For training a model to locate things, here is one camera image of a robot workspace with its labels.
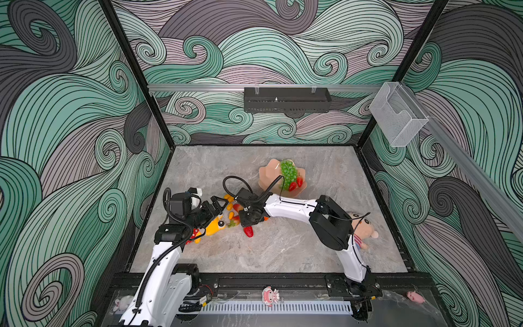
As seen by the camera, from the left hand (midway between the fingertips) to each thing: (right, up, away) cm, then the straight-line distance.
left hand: (223, 205), depth 77 cm
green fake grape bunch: (+29, +13, +23) cm, 39 cm away
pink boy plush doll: (+56, -10, +2) cm, 57 cm away
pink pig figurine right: (+69, -30, -8) cm, 76 cm away
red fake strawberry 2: (+31, +5, +20) cm, 37 cm away
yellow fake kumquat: (+4, +3, -4) cm, 7 cm away
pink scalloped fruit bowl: (+21, +12, +28) cm, 37 cm away
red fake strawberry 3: (+10, -13, +7) cm, 17 cm away
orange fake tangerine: (+17, -8, +12) cm, 23 cm away
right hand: (+7, -10, +12) cm, 17 cm away
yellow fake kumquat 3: (+1, -7, +13) cm, 15 cm away
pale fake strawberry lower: (+4, -9, +10) cm, 14 cm away
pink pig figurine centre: (+18, -29, -9) cm, 35 cm away
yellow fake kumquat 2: (0, -4, +16) cm, 17 cm away
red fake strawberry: (+34, +8, +20) cm, 40 cm away
